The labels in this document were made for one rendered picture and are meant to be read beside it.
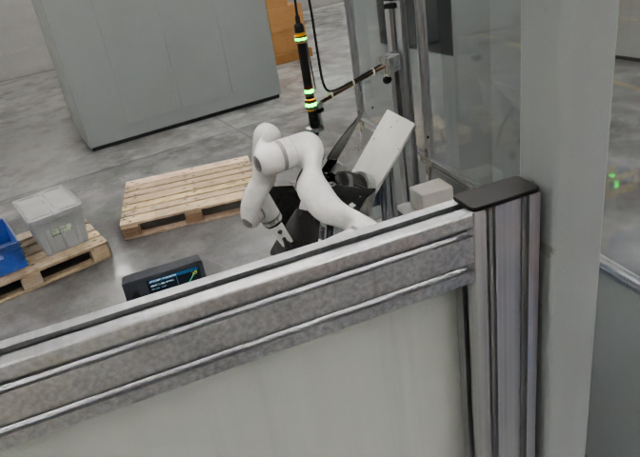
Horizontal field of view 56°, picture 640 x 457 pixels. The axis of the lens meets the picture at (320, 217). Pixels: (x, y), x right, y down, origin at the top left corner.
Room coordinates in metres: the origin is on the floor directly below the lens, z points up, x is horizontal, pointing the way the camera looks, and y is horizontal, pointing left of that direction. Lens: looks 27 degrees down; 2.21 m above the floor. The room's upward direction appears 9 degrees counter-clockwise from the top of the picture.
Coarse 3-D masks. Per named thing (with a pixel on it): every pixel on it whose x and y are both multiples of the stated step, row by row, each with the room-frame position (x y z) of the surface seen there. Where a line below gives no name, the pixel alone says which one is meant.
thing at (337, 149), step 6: (360, 114) 2.40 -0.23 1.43; (354, 120) 2.26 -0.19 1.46; (354, 126) 2.41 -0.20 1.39; (348, 132) 2.36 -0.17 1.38; (342, 138) 2.32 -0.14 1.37; (348, 138) 2.40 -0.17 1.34; (336, 144) 2.29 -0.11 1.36; (342, 144) 2.37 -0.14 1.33; (336, 150) 2.35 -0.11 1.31; (342, 150) 2.40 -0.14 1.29; (330, 156) 2.33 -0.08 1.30; (336, 156) 2.38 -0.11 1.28
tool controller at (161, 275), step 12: (168, 264) 1.77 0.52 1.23; (180, 264) 1.73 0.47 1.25; (192, 264) 1.71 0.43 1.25; (132, 276) 1.71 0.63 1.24; (144, 276) 1.68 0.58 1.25; (156, 276) 1.67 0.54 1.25; (168, 276) 1.68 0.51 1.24; (180, 276) 1.69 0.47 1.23; (192, 276) 1.70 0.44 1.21; (204, 276) 1.70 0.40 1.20; (132, 288) 1.65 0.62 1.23; (144, 288) 1.65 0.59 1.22; (156, 288) 1.66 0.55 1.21
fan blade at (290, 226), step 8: (296, 216) 2.26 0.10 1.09; (304, 216) 2.25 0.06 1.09; (312, 216) 2.24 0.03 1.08; (288, 224) 2.25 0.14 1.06; (296, 224) 2.24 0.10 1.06; (304, 224) 2.23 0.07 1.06; (312, 224) 2.22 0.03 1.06; (296, 232) 2.21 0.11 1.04; (304, 232) 2.20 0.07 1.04; (312, 232) 2.19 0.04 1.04; (296, 240) 2.19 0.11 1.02; (304, 240) 2.18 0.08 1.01; (312, 240) 2.17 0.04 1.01; (272, 248) 2.22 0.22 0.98; (280, 248) 2.20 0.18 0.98
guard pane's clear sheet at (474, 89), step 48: (384, 0) 3.22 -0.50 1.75; (432, 0) 2.75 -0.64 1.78; (480, 0) 2.40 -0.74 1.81; (624, 0) 1.73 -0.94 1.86; (384, 48) 3.27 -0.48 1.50; (432, 48) 2.77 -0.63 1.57; (480, 48) 2.41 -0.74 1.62; (624, 48) 1.71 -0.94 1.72; (384, 96) 3.33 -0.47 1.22; (432, 96) 2.80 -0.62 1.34; (480, 96) 2.42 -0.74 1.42; (624, 96) 1.70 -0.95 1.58; (432, 144) 2.83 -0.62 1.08; (480, 144) 2.43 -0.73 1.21; (624, 144) 1.69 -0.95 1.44; (624, 192) 1.67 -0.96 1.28; (624, 240) 1.65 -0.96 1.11
